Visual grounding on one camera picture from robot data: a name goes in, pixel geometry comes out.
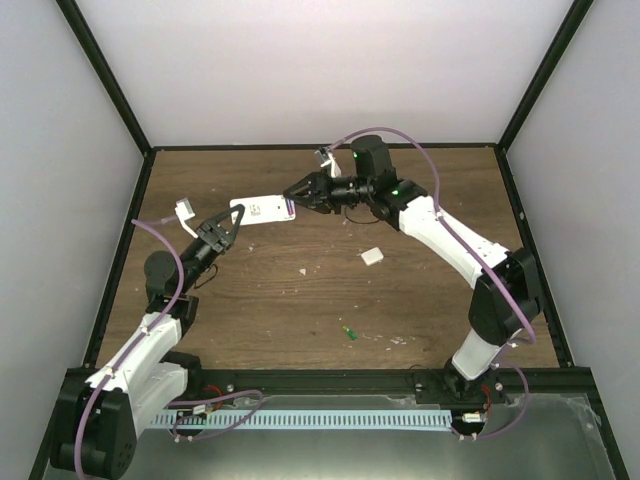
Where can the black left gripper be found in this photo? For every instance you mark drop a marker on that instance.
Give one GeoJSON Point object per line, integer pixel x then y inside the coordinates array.
{"type": "Point", "coordinates": [212, 227]}

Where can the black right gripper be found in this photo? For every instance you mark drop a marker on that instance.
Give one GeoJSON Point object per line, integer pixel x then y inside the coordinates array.
{"type": "Point", "coordinates": [320, 193]}

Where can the blue purple battery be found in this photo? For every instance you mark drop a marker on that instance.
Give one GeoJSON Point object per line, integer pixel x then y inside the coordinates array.
{"type": "Point", "coordinates": [290, 208]}

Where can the white remote control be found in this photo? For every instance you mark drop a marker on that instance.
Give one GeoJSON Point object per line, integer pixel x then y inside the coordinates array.
{"type": "Point", "coordinates": [263, 209]}

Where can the white battery cover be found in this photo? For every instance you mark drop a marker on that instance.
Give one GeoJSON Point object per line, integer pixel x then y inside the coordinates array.
{"type": "Point", "coordinates": [372, 256]}

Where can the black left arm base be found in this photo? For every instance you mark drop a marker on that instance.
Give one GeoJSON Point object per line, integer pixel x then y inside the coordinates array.
{"type": "Point", "coordinates": [215, 387]}

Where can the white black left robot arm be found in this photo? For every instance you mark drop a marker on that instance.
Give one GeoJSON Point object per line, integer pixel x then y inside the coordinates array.
{"type": "Point", "coordinates": [98, 419]}

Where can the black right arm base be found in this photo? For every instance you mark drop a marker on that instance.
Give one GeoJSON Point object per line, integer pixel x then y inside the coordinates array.
{"type": "Point", "coordinates": [448, 387]}

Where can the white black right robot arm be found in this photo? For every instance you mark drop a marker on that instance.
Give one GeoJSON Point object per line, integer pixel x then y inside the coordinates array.
{"type": "Point", "coordinates": [506, 289]}

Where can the green battery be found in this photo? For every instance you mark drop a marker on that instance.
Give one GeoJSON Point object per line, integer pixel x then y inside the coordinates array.
{"type": "Point", "coordinates": [350, 333]}

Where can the metal front plate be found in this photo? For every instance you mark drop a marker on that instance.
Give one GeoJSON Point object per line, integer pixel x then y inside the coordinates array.
{"type": "Point", "coordinates": [320, 450]}

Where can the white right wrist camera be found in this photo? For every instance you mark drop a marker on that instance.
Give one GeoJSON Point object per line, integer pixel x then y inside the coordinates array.
{"type": "Point", "coordinates": [327, 161]}

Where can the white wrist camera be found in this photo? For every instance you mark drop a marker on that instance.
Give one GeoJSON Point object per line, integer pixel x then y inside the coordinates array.
{"type": "Point", "coordinates": [327, 161]}
{"type": "Point", "coordinates": [184, 213]}

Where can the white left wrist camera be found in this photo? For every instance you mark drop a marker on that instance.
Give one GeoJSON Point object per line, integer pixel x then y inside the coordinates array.
{"type": "Point", "coordinates": [184, 213]}

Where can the light blue slotted cable duct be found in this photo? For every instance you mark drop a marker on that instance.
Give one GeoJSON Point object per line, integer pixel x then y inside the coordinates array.
{"type": "Point", "coordinates": [410, 420]}

